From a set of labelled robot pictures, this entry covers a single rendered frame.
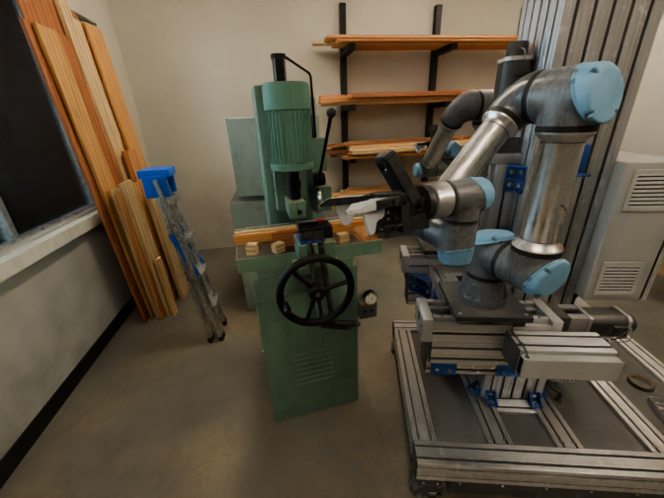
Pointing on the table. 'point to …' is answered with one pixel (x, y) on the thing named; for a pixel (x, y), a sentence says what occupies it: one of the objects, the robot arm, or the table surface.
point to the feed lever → (324, 151)
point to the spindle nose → (293, 185)
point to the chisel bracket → (295, 207)
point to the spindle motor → (289, 125)
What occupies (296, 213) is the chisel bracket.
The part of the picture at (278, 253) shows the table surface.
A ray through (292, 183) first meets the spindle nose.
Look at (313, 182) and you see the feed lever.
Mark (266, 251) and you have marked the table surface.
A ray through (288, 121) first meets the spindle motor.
